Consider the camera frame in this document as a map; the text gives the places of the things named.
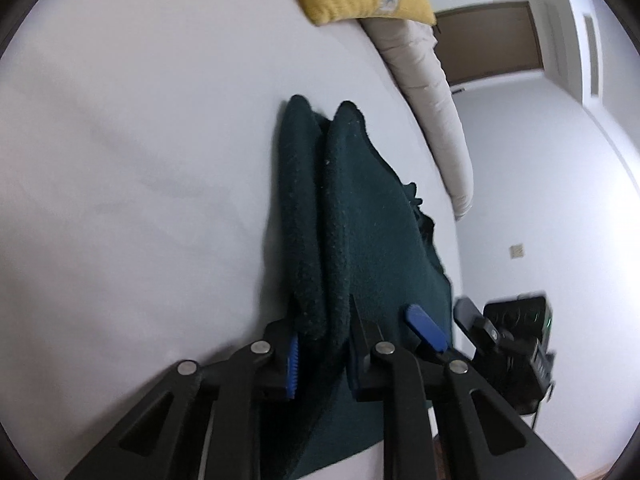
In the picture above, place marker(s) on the ceiling air vent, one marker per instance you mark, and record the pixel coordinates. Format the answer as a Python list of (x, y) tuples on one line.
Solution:
[(591, 55)]

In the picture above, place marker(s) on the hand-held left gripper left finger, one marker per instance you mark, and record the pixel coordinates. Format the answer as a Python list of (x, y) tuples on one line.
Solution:
[(292, 365)]

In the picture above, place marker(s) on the brown door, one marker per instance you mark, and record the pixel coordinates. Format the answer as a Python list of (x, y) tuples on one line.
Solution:
[(490, 45)]

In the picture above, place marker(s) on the beige wall outlet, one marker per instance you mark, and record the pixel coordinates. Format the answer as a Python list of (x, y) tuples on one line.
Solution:
[(516, 251)]

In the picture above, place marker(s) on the beige duvet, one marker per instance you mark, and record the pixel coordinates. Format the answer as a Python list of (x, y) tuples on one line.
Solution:
[(430, 90)]

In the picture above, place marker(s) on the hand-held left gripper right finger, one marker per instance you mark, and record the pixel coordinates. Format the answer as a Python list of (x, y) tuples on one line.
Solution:
[(356, 367)]

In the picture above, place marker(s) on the white bed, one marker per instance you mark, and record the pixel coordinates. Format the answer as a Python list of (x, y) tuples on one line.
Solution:
[(150, 160)]

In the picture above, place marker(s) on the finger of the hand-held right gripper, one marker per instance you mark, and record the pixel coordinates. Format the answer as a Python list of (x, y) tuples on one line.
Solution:
[(472, 320), (425, 330)]

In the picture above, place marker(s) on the dark green sweater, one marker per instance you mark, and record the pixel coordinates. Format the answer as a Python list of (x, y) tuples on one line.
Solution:
[(360, 235)]

